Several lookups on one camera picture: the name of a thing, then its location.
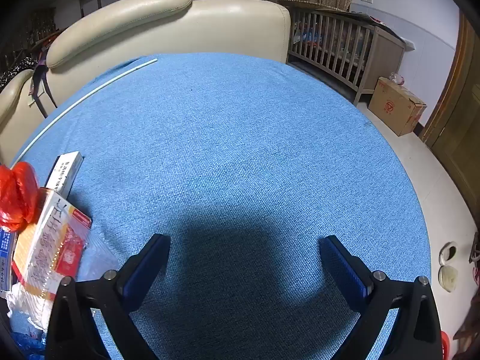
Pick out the red plastic bag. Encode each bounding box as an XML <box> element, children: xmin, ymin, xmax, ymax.
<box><xmin>0</xmin><ymin>162</ymin><xmax>40</xmax><ymax>232</ymax></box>

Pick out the purple bag strap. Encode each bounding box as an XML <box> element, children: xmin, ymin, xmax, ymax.
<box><xmin>28</xmin><ymin>49</ymin><xmax>61</xmax><ymax>119</ymax></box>

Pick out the wooden baby crib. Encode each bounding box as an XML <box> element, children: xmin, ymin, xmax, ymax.
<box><xmin>277</xmin><ymin>0</ymin><xmax>407</xmax><ymax>106</ymax></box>

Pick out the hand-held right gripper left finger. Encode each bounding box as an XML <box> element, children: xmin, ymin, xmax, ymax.
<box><xmin>45</xmin><ymin>233</ymin><xmax>171</xmax><ymax>360</ymax></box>

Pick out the wooden door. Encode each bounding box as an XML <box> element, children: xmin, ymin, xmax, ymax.
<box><xmin>420</xmin><ymin>11</ymin><xmax>480</xmax><ymax>211</ymax></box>

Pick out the cream leather sofa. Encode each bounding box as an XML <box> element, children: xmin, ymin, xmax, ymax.
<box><xmin>0</xmin><ymin>0</ymin><xmax>291</xmax><ymax>166</ymax></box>

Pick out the white printed carton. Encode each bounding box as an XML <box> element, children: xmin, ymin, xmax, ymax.
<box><xmin>45</xmin><ymin>151</ymin><xmax>84</xmax><ymax>199</ymax></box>

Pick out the blue carton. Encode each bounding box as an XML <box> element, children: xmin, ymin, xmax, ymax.
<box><xmin>0</xmin><ymin>225</ymin><xmax>17</xmax><ymax>293</ymax></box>

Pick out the red silver wrapper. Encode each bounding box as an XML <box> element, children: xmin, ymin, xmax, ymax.
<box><xmin>7</xmin><ymin>229</ymin><xmax>121</xmax><ymax>332</ymax></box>

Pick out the black floral cloth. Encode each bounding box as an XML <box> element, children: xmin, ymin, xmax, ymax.
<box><xmin>0</xmin><ymin>56</ymin><xmax>34</xmax><ymax>87</ymax></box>

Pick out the brown cardboard box red print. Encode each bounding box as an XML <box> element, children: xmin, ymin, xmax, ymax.
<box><xmin>367</xmin><ymin>77</ymin><xmax>427</xmax><ymax>137</ymax></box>

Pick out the blue cloth covered table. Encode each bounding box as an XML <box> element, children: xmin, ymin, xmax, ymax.
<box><xmin>9</xmin><ymin>52</ymin><xmax>432</xmax><ymax>360</ymax></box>

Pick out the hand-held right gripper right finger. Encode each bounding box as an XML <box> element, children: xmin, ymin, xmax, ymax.
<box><xmin>318</xmin><ymin>235</ymin><xmax>443</xmax><ymax>360</ymax></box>

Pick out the orange and white package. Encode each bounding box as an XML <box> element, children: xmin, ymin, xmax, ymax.
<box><xmin>11</xmin><ymin>189</ymin><xmax>92</xmax><ymax>301</ymax></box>

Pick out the blue plastic bag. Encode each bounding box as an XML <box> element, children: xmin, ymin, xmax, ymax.
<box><xmin>11</xmin><ymin>330</ymin><xmax>47</xmax><ymax>360</ymax></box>

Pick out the dark wooden shelf cabinet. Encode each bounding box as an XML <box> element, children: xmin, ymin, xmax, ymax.
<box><xmin>0</xmin><ymin>7</ymin><xmax>57</xmax><ymax>68</ymax></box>

